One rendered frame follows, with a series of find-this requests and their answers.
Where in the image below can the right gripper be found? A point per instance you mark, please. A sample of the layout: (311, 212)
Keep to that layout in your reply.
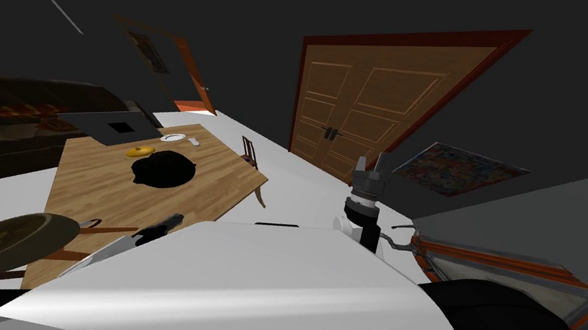
(369, 184)

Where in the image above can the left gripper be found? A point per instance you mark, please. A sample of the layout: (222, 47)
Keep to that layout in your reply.
(171, 222)

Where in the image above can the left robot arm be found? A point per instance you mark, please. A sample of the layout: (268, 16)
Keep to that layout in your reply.
(103, 253)

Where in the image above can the black bowl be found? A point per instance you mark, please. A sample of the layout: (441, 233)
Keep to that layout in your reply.
(164, 170)

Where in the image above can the brown wooden double door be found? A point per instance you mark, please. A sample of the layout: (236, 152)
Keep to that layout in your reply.
(372, 101)

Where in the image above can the yellow banana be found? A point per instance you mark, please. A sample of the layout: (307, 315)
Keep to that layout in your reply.
(140, 152)

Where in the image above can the small white cup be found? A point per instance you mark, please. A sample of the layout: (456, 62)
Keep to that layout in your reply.
(193, 142)

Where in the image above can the light wooden table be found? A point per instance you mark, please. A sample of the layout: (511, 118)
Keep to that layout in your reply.
(95, 183)

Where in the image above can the white plate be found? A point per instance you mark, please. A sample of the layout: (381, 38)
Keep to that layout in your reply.
(173, 137)

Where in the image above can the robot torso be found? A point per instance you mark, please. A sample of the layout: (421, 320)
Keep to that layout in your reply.
(252, 297)

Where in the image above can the grey laptop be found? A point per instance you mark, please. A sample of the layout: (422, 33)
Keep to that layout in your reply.
(97, 129)

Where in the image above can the orange open door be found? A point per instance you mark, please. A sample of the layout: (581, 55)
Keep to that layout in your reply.
(194, 73)

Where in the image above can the dark framed picture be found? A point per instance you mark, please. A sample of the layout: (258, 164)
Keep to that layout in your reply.
(148, 52)

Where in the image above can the dark brown sofa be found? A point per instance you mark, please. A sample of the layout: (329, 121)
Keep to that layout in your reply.
(3, 101)

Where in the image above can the colourful wall painting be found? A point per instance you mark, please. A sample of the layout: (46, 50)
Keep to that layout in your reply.
(457, 169)

